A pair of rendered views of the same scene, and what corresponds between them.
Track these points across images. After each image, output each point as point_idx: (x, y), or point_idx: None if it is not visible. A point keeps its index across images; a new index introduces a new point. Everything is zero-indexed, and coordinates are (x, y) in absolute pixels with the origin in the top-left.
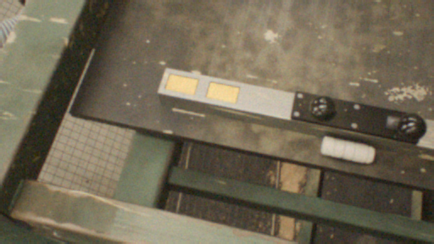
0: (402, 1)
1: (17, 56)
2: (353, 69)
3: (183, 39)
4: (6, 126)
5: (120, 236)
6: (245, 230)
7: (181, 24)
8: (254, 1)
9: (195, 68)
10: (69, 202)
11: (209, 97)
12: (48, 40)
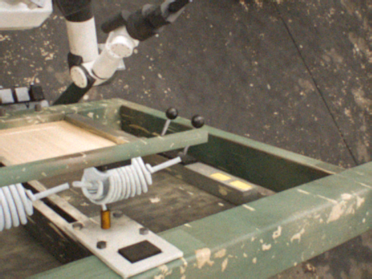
0: (60, 185)
1: (343, 187)
2: None
3: None
4: (363, 171)
5: (317, 160)
6: (258, 149)
7: None
8: (138, 214)
9: (219, 205)
10: (339, 172)
11: (229, 177)
12: (316, 186)
